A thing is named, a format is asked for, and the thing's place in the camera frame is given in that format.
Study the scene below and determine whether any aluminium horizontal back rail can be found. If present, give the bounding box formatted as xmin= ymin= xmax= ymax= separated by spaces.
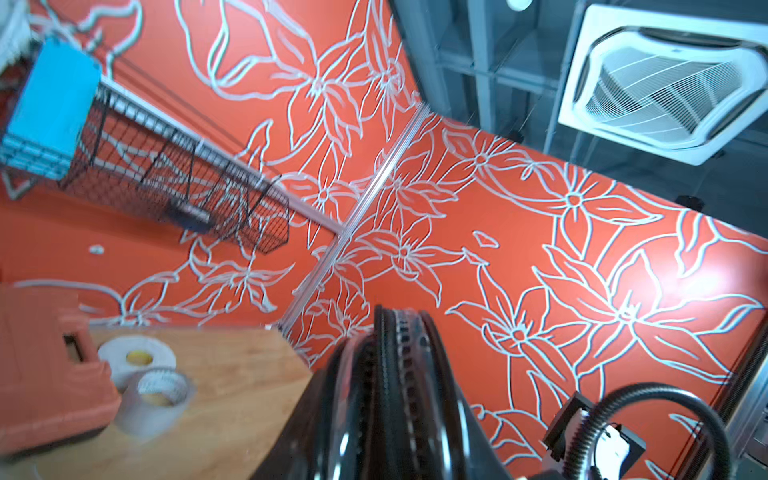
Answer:
xmin=101 ymin=75 xmax=343 ymax=236

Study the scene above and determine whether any black wire wall basket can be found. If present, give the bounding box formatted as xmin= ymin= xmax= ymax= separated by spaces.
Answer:
xmin=0 ymin=53 xmax=292 ymax=256

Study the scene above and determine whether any clear packing tape roll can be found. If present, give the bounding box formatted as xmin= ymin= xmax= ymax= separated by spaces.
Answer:
xmin=114 ymin=368 xmax=196 ymax=439

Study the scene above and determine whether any black round item in basket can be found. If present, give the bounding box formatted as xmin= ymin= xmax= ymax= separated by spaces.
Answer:
xmin=164 ymin=201 xmax=214 ymax=234

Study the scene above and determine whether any black round pouch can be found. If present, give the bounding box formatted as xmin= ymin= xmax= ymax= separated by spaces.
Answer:
xmin=311 ymin=306 xmax=509 ymax=479

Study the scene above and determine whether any white tape roll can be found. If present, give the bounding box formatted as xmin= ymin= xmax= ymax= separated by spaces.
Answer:
xmin=97 ymin=335 xmax=177 ymax=392

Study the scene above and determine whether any aluminium frame post right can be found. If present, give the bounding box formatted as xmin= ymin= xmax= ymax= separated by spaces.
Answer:
xmin=275 ymin=104 xmax=431 ymax=336

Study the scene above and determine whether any orange plastic tool case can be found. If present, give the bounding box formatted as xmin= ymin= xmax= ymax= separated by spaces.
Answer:
xmin=1 ymin=285 xmax=121 ymax=460

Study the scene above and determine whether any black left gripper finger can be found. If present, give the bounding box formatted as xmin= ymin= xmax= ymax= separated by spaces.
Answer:
xmin=250 ymin=369 xmax=326 ymax=480

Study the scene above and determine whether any white ceiling air conditioner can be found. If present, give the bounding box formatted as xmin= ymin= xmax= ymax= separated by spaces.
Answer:
xmin=558 ymin=4 xmax=767 ymax=166

